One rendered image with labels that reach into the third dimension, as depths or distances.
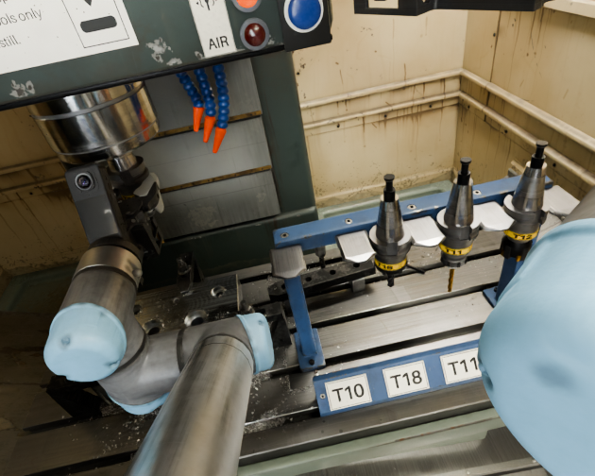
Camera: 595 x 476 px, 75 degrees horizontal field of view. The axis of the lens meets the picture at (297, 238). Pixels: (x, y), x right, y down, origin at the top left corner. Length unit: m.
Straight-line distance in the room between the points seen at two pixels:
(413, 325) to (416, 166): 1.02
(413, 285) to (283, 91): 0.62
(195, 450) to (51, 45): 0.35
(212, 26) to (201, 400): 0.32
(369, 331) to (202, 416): 0.62
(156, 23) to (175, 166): 0.79
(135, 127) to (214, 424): 0.42
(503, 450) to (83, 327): 0.82
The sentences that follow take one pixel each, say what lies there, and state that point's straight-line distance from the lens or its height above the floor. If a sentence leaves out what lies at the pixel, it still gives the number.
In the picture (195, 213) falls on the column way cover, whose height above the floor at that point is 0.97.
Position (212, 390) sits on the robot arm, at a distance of 0.36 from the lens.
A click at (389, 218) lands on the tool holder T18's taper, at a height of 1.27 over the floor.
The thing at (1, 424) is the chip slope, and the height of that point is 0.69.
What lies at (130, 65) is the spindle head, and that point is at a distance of 0.43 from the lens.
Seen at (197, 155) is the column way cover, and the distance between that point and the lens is 1.15.
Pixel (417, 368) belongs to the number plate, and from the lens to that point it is 0.80.
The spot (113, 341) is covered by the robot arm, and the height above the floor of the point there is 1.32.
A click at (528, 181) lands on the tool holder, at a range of 0.67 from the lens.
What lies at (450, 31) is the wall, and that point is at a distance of 1.64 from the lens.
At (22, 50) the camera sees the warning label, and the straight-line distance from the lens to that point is 0.45.
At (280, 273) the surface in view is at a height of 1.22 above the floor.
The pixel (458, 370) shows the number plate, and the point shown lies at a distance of 0.82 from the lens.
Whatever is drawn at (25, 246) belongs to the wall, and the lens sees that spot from 2.01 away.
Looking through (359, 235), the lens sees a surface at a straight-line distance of 0.64.
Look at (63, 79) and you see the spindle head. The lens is 0.45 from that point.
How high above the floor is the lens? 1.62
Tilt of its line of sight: 39 degrees down
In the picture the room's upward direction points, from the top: 12 degrees counter-clockwise
